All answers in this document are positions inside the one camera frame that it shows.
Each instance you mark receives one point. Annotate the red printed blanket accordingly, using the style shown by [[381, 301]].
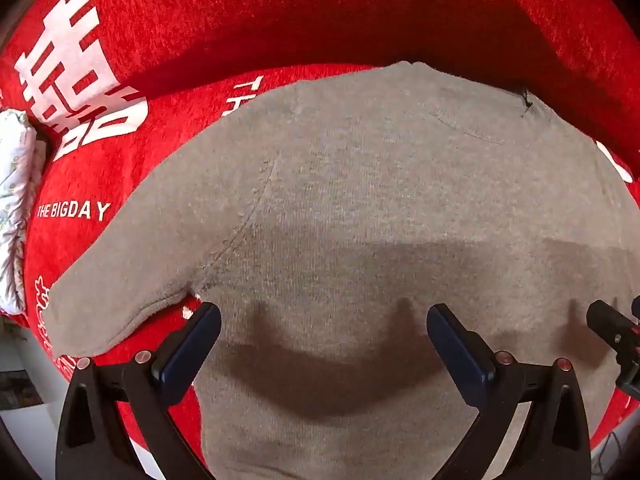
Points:
[[117, 85]]

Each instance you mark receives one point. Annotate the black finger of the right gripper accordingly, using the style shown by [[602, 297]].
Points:
[[603, 320]]

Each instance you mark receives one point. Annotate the white floral pillow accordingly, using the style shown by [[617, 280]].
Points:
[[22, 160]]

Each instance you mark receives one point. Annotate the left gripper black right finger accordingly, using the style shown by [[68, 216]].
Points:
[[554, 440]]

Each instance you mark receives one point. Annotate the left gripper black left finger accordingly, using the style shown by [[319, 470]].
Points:
[[92, 440]]

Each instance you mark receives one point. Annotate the grey knit sweater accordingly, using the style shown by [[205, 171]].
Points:
[[324, 218]]

